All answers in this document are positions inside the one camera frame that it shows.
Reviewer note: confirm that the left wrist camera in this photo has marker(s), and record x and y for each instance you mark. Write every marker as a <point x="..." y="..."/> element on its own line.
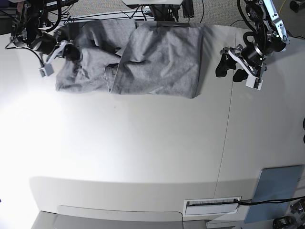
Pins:
<point x="254" y="83"/>

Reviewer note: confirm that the grey T-shirt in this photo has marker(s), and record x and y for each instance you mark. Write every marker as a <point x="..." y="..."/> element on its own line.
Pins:
<point x="130" y="57"/>

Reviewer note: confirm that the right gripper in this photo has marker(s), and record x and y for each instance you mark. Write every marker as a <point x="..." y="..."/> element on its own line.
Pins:
<point x="46" y="44"/>

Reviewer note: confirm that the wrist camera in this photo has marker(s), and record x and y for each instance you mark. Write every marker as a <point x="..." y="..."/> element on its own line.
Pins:
<point x="254" y="83"/>
<point x="46" y="70"/>

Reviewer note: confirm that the white table cable grommet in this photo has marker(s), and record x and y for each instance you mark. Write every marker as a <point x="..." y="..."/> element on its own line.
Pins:
<point x="210" y="207"/>

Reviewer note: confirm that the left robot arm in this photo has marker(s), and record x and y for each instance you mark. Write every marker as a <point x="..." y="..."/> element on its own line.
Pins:
<point x="267" y="35"/>

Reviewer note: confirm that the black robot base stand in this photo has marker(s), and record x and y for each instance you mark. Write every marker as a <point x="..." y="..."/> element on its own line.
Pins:
<point x="164" y="12"/>

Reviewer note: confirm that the blue-grey tablet pad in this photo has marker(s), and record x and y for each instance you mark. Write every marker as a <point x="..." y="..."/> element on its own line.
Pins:
<point x="273" y="183"/>

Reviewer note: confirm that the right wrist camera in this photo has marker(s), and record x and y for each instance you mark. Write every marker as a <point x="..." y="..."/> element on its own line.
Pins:
<point x="46" y="70"/>

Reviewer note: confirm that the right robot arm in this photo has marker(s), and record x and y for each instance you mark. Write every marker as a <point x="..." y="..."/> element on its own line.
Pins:
<point x="31" y="25"/>

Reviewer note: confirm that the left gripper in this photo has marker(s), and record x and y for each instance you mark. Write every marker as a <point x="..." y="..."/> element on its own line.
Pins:
<point x="251" y="58"/>

